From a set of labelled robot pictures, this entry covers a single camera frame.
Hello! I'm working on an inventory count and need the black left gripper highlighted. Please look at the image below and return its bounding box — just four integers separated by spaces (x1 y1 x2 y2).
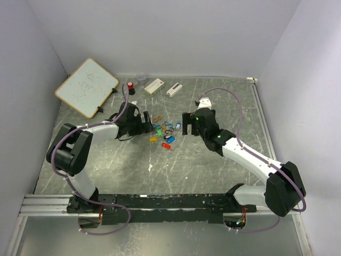
127 111 155 137

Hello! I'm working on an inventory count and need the red key tag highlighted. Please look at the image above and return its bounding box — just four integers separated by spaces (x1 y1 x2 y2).
161 143 172 149

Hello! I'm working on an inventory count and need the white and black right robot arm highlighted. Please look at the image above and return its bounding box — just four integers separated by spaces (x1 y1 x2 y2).
182 108 306 217

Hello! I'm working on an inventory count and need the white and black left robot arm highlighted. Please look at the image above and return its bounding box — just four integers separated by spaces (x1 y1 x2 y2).
46 102 154 213

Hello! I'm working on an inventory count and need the orange carabiner keyring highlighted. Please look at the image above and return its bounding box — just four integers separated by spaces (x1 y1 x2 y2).
152 115 163 123

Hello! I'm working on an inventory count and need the yellow key tag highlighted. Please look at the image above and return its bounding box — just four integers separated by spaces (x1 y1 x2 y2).
149 137 158 143

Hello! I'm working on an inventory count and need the red and black stamp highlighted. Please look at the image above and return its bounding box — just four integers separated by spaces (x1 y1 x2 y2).
127 82 135 95

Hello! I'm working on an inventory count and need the white rectangular device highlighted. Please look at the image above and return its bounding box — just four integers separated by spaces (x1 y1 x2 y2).
166 83 183 98

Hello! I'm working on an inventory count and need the white and red cardboard box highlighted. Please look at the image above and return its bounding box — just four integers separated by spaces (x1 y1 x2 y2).
144 78 165 97

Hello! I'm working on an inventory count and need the clear plastic cup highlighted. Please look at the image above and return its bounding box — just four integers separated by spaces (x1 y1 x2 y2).
136 73 147 86

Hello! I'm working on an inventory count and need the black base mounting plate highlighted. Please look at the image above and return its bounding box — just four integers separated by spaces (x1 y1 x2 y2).
67 194 256 225

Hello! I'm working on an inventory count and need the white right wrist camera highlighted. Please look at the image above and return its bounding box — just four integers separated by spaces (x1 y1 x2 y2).
195 97 212 110

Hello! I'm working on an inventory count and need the white board with wooden frame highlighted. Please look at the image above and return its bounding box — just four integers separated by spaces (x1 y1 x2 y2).
55 58 119 119

